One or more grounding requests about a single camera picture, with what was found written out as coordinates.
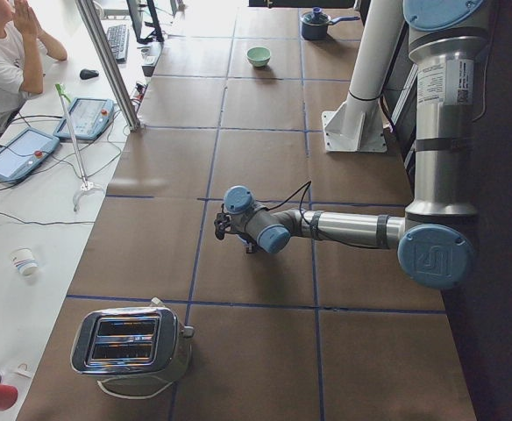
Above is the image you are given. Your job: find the black monitor stand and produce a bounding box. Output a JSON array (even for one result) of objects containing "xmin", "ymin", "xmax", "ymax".
[{"xmin": 126, "ymin": 0, "xmax": 164, "ymax": 45}]

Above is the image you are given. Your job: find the far teach pendant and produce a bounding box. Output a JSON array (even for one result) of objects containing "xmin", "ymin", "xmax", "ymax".
[{"xmin": 61, "ymin": 97, "xmax": 116, "ymax": 143}]

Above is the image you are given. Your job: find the person in white shirt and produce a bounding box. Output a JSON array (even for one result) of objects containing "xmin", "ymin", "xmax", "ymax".
[{"xmin": 0, "ymin": 1, "xmax": 68, "ymax": 135}]

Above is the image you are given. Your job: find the green bowl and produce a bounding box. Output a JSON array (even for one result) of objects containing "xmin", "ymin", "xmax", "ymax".
[{"xmin": 246, "ymin": 46, "xmax": 271, "ymax": 68}]

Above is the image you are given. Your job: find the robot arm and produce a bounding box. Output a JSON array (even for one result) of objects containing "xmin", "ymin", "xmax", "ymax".
[{"xmin": 214, "ymin": 1, "xmax": 493, "ymax": 290}]

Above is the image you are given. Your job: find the blue saucepan with lid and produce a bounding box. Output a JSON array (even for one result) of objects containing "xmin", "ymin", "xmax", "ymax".
[{"xmin": 300, "ymin": 7, "xmax": 360, "ymax": 40}]

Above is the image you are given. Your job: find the teach pendant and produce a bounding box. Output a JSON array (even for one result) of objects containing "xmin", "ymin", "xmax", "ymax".
[
  {"xmin": 0, "ymin": 127, "xmax": 60, "ymax": 183},
  {"xmin": 61, "ymin": 97, "xmax": 116, "ymax": 143}
]

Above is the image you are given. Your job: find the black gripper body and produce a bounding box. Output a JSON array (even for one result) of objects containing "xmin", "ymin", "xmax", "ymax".
[{"xmin": 238, "ymin": 233, "xmax": 256, "ymax": 246}]

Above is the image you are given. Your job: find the white chrome toaster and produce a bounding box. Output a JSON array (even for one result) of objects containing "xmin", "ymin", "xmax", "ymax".
[{"xmin": 71, "ymin": 299, "xmax": 195, "ymax": 395}]

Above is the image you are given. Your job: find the white toaster power cable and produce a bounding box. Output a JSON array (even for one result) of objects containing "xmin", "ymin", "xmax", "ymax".
[{"xmin": 96, "ymin": 376, "xmax": 174, "ymax": 400}]

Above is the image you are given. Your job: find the reacher grabber stick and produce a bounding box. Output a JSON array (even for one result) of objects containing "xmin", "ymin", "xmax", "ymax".
[{"xmin": 54, "ymin": 83, "xmax": 105, "ymax": 212}]

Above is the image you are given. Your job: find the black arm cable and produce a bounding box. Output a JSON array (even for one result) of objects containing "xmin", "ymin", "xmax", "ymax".
[{"xmin": 264, "ymin": 179, "xmax": 393, "ymax": 251}]

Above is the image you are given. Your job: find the near teach pendant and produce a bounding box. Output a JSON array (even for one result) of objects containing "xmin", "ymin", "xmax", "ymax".
[{"xmin": 0, "ymin": 127, "xmax": 60, "ymax": 183}]

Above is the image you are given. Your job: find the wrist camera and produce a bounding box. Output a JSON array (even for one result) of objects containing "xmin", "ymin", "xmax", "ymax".
[{"xmin": 213, "ymin": 211, "xmax": 231, "ymax": 240}]

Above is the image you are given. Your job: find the white mounting pillar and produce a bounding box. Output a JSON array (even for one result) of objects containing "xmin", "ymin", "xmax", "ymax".
[{"xmin": 322, "ymin": 0, "xmax": 404, "ymax": 153}]

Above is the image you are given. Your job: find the black computer mouse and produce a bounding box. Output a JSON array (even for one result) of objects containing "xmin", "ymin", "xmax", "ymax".
[{"xmin": 79, "ymin": 68, "xmax": 99, "ymax": 80}]

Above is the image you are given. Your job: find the aluminium frame post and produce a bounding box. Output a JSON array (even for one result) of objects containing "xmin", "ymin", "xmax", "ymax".
[{"xmin": 75, "ymin": 0, "xmax": 141, "ymax": 132}]

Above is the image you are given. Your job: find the paper cup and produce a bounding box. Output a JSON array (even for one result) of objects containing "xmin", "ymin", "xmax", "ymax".
[{"xmin": 10, "ymin": 248, "xmax": 38, "ymax": 276}]

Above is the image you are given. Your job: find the black keyboard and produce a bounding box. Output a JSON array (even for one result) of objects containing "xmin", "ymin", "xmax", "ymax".
[{"xmin": 106, "ymin": 25, "xmax": 129, "ymax": 63}]

